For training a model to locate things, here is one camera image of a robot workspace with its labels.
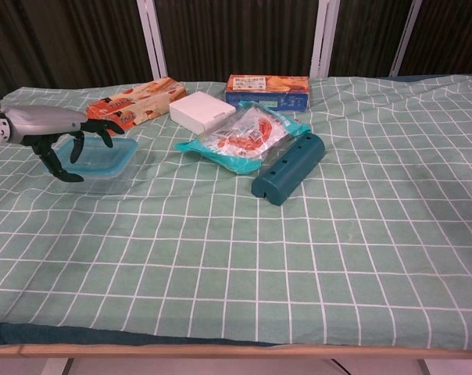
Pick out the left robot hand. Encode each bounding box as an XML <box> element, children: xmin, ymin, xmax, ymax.
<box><xmin>2</xmin><ymin>105</ymin><xmax>126</xmax><ymax>184</ymax></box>

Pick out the translucent blue plastic lid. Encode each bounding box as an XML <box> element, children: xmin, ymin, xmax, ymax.
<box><xmin>43</xmin><ymin>137</ymin><xmax>139</xmax><ymax>179</ymax></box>

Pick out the clear plastic container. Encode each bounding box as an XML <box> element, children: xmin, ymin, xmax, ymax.
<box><xmin>44</xmin><ymin>148</ymin><xmax>139</xmax><ymax>195</ymax></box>

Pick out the orange cracker box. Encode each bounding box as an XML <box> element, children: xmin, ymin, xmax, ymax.
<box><xmin>86</xmin><ymin>77</ymin><xmax>188</xmax><ymax>137</ymax></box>

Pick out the small white cardboard box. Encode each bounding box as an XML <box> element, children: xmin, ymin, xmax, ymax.
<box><xmin>168</xmin><ymin>91</ymin><xmax>237</xmax><ymax>134</ymax></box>

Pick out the blue and orange biscuit box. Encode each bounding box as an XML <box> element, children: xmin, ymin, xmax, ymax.
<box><xmin>223</xmin><ymin>74</ymin><xmax>311</xmax><ymax>113</ymax></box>

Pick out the teal snack bag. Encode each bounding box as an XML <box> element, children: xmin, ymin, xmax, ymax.
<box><xmin>174</xmin><ymin>99</ymin><xmax>313</xmax><ymax>176</ymax></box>

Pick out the dark pleated curtain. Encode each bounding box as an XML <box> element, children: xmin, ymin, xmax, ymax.
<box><xmin>0</xmin><ymin>0</ymin><xmax>472</xmax><ymax>98</ymax></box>

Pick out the white table leg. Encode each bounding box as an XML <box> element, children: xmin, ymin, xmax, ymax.
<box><xmin>417</xmin><ymin>358</ymin><xmax>442</xmax><ymax>375</ymax></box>
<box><xmin>40</xmin><ymin>356</ymin><xmax>75</xmax><ymax>375</ymax></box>

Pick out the dark teal half-cylinder holder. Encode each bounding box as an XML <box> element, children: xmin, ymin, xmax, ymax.
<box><xmin>251</xmin><ymin>132</ymin><xmax>327</xmax><ymax>207</ymax></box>

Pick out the green checked tablecloth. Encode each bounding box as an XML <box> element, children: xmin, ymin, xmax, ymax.
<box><xmin>0</xmin><ymin>73</ymin><xmax>472</xmax><ymax>351</ymax></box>

